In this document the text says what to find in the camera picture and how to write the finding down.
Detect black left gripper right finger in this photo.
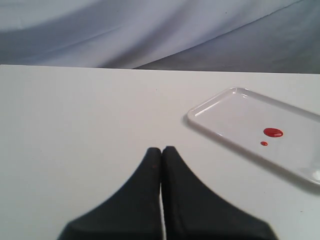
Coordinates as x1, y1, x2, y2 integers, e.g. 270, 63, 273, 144
161, 146, 277, 240

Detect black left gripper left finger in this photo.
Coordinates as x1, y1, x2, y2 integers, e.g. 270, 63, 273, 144
58, 147, 163, 240

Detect small red liquid drop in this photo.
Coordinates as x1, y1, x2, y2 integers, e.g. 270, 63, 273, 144
260, 141, 268, 146

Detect red sauce drops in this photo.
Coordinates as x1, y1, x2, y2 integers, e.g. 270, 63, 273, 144
263, 127, 284, 138

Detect white rectangular plate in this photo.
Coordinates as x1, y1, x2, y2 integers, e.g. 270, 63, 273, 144
186, 87, 320, 186

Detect white backdrop cloth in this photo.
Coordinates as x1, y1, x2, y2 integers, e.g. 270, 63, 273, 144
0, 0, 320, 74

